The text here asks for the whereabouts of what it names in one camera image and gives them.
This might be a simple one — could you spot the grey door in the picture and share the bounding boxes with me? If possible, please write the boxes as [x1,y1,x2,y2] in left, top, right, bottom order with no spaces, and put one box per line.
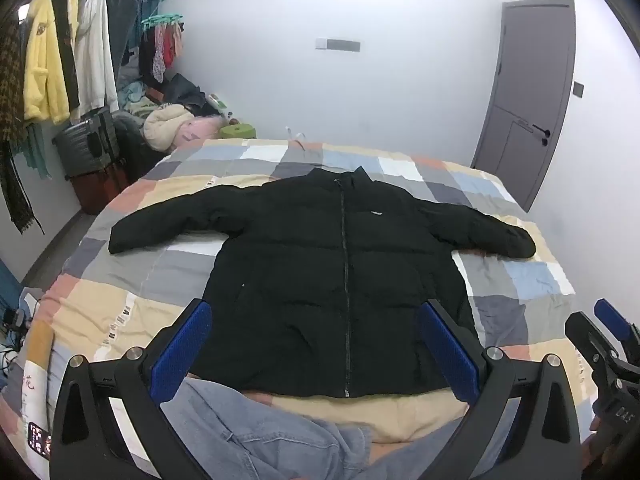
[472,0,576,210]

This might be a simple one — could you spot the green clip hanger with laundry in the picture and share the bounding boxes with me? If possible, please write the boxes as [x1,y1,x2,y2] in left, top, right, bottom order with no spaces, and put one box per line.
[139,13,184,89]

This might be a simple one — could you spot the grey wall panel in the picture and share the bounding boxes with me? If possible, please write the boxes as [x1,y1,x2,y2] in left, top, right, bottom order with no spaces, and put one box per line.
[314,38,361,53]

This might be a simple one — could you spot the pink pillow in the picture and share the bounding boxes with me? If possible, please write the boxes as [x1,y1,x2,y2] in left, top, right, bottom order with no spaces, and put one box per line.
[172,116,227,148]

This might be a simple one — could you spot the cream fluffy garment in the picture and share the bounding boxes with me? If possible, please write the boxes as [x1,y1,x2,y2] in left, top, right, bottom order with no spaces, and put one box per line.
[142,104,195,152]

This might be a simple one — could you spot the grey suitcase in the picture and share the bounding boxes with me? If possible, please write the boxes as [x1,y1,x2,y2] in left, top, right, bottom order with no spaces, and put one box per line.
[52,106,119,180]

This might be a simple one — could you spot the blue jeans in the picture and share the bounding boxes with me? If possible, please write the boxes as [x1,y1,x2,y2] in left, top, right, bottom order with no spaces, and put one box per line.
[160,375,374,480]

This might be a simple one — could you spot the white hoodie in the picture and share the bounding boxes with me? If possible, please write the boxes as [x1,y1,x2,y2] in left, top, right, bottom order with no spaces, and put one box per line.
[74,0,119,118]

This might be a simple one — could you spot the yellow fleece jacket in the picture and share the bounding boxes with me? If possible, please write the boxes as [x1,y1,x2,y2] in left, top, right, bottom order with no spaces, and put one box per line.
[23,0,77,125]

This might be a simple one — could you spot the person's right hand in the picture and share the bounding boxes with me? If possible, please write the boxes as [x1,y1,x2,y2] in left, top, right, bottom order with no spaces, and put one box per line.
[582,416,614,479]

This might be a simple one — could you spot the grey wall switch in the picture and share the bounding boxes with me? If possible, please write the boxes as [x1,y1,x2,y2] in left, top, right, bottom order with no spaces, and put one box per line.
[573,81,585,98]

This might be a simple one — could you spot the smartphone on bed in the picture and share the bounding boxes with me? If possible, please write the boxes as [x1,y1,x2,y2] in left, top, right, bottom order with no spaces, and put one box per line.
[27,422,51,460]

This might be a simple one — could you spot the black door handle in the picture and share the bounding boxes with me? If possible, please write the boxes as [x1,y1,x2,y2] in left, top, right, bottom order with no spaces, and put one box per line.
[533,124,551,146]

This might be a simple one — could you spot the black puffer jacket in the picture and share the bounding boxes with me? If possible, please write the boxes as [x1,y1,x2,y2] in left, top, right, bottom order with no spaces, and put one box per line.
[108,169,536,398]

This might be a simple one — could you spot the beige blanket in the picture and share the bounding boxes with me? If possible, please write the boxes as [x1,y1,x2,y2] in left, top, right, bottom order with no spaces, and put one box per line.
[244,389,468,443]

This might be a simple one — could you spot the dark patterned scarf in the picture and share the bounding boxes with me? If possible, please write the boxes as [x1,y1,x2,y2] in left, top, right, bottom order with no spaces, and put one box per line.
[0,13,40,233]

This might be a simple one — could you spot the black garment pile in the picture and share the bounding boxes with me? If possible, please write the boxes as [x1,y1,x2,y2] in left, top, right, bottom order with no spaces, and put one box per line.
[162,73,218,117]

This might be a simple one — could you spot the colourful patchwork bed cover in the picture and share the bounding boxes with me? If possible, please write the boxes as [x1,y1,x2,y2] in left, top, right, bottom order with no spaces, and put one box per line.
[1,140,596,479]

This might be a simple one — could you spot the green round stool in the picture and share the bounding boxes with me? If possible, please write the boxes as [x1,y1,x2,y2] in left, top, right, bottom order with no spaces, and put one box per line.
[219,122,257,139]

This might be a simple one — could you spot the black striped hanging garment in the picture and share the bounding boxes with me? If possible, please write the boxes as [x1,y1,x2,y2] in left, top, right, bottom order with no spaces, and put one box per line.
[52,0,79,112]

